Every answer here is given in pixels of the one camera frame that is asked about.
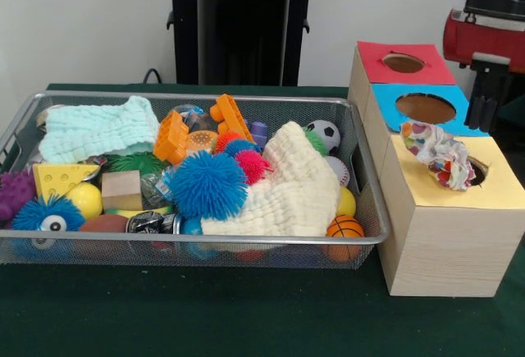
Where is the blue spiky ball with eye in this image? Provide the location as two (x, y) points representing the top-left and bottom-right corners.
(11, 194), (86, 251)

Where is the small soccer ball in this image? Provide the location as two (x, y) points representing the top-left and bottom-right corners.
(305, 119), (342, 156)

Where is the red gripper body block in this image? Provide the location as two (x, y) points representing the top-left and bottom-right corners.
(445, 7), (525, 73)

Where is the plain wooden block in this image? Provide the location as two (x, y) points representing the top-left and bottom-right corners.
(100, 170), (144, 211)

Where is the shallow clear mesh bin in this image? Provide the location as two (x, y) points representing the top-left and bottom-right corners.
(0, 89), (390, 270)

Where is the purple spiky toy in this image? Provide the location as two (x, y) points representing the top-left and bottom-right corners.
(0, 170), (37, 222)

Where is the colourful patterned cloth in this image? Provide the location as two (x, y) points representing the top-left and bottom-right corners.
(400, 121), (477, 192)

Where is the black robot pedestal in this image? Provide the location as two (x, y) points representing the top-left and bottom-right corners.
(157, 0), (331, 86)

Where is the large blue spiky ball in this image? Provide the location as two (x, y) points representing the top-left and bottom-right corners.
(168, 150), (249, 221)

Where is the wooden box with three holes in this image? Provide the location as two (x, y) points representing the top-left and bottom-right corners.
(347, 40), (525, 299)

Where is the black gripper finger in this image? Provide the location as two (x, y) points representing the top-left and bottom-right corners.
(467, 68), (487, 129)
(483, 68), (513, 129)

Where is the yellow cheese wedge toy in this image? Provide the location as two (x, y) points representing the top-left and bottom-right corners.
(31, 162), (101, 202)

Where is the mint green waffle cloth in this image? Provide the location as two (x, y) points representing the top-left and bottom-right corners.
(39, 94), (163, 165)

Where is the dark green table cloth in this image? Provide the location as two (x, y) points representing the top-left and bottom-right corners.
(498, 94), (525, 128)
(0, 82), (525, 357)

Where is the small orange basketball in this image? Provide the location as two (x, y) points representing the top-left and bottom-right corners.
(326, 213), (365, 262)

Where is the cream white waffle cloth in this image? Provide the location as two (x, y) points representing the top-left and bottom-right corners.
(200, 121), (342, 238)

